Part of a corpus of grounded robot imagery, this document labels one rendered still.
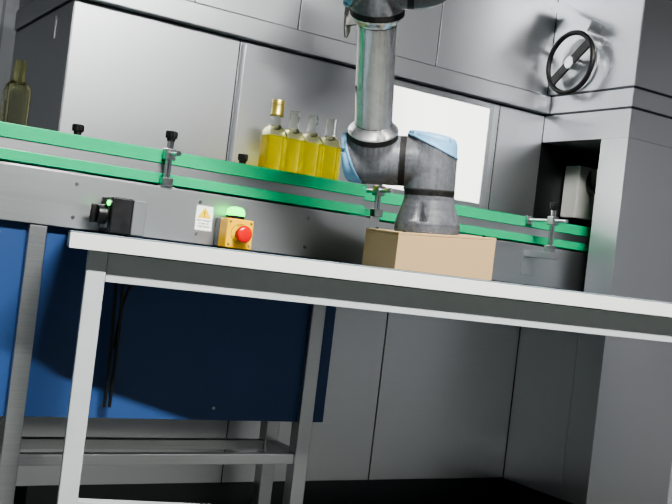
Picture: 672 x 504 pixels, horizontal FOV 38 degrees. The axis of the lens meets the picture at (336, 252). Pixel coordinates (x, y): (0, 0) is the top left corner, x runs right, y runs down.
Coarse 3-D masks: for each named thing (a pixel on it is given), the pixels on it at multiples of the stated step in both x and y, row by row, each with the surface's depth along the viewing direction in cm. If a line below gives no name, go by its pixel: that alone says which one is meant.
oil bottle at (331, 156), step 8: (328, 136) 269; (328, 144) 267; (336, 144) 268; (328, 152) 267; (336, 152) 268; (328, 160) 267; (336, 160) 268; (328, 168) 267; (336, 168) 268; (320, 176) 267; (328, 176) 267; (336, 176) 268
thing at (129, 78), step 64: (64, 0) 252; (128, 0) 251; (192, 0) 262; (256, 0) 272; (320, 0) 283; (448, 0) 308; (512, 0) 321; (64, 64) 247; (128, 64) 254; (192, 64) 263; (448, 64) 309; (512, 64) 323; (64, 128) 246; (128, 128) 255; (192, 128) 264; (512, 128) 324; (512, 192) 326
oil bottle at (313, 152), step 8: (312, 136) 264; (320, 136) 266; (312, 144) 264; (320, 144) 265; (304, 152) 264; (312, 152) 264; (320, 152) 265; (304, 160) 263; (312, 160) 264; (320, 160) 266; (304, 168) 263; (312, 168) 264; (320, 168) 266
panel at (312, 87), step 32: (256, 64) 270; (288, 64) 275; (320, 64) 281; (256, 96) 271; (288, 96) 276; (320, 96) 281; (352, 96) 287; (448, 96) 306; (256, 128) 271; (320, 128) 282; (256, 160) 272; (480, 192) 315
